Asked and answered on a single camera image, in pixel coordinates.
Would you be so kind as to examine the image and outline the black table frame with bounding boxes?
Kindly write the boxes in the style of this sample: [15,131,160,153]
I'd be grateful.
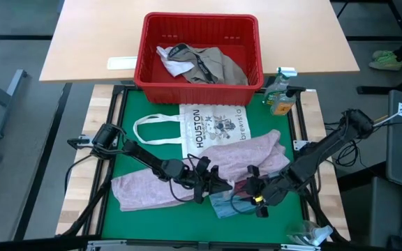
[82,84,327,251]

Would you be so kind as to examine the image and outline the maroon shirt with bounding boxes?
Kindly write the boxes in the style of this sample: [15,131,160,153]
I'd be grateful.
[234,180,251,195]

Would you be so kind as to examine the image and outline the black desk foot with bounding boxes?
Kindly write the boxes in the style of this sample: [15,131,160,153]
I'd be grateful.
[357,69,402,95]

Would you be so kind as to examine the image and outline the green-label spray bottle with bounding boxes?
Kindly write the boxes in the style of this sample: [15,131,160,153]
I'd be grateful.
[262,67,298,107]

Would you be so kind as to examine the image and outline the grey metal desk leg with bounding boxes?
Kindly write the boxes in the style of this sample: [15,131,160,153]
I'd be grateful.
[0,68,27,140]

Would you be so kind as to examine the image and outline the green table mat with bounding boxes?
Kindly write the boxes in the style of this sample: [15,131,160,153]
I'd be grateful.
[101,89,306,245]

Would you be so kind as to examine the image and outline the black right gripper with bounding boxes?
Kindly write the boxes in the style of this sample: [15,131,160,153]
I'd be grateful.
[244,165,295,207]

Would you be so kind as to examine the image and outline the white printed tote bag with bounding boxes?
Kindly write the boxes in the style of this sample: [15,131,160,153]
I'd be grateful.
[133,103,253,159]

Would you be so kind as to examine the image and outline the orange-label pump bottle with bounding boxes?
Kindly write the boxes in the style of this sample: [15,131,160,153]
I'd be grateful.
[270,86,306,117]

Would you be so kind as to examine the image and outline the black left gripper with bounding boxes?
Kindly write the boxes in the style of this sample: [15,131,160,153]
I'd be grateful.
[181,155,234,205]

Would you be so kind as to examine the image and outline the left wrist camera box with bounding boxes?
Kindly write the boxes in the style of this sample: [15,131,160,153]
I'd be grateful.
[193,188,206,205]

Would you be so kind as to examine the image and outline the black right camera cable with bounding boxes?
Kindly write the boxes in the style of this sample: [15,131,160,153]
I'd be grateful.
[229,190,258,215]

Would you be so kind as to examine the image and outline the green shoe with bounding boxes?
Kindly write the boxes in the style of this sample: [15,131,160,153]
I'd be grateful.
[368,50,402,72]

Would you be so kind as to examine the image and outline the white paper label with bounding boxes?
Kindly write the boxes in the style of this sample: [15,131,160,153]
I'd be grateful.
[106,56,138,71]

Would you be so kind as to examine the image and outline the khaki trousers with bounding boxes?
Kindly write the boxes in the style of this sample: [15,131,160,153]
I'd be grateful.
[167,43,249,86]

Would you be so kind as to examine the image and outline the black frame strut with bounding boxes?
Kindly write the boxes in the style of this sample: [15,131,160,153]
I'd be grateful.
[298,167,349,242]
[61,167,114,238]

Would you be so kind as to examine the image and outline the clear spray bottle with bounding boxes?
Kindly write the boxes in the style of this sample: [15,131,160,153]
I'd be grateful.
[286,221,334,248]

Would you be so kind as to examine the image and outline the white garment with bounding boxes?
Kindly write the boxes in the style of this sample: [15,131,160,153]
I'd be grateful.
[156,46,195,78]

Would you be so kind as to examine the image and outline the light wooden desk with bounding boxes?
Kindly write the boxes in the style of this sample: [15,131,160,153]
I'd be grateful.
[39,0,360,84]

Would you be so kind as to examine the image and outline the pink garment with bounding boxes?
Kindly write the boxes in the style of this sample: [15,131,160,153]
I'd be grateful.
[111,129,291,213]

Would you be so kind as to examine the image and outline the black camera cable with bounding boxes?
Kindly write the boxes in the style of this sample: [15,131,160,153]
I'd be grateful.
[168,177,195,204]
[229,190,258,215]

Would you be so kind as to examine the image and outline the light blue jeans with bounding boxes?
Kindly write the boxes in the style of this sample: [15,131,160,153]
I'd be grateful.
[209,191,261,220]

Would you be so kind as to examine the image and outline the black left camera cable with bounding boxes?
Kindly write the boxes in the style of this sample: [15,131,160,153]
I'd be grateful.
[168,177,195,204]

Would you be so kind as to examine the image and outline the red plastic laundry bin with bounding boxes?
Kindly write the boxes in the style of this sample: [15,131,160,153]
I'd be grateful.
[133,12,265,107]

